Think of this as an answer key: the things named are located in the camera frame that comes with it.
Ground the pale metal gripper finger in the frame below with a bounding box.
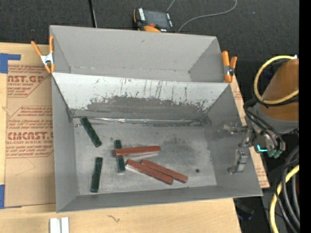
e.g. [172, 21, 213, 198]
[227, 149, 249, 175]
[217, 122, 247, 135]

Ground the brown cardboard board, red print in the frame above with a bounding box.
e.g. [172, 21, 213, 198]
[0, 42, 270, 209]

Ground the grey metal bin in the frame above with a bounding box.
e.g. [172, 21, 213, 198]
[49, 25, 264, 213]

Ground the red-brown flat block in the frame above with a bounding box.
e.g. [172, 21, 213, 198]
[140, 159, 189, 184]
[112, 145, 161, 158]
[125, 159, 174, 185]

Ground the dark green flat block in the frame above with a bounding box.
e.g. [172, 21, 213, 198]
[90, 157, 104, 193]
[113, 139, 126, 174]
[80, 116, 103, 148]

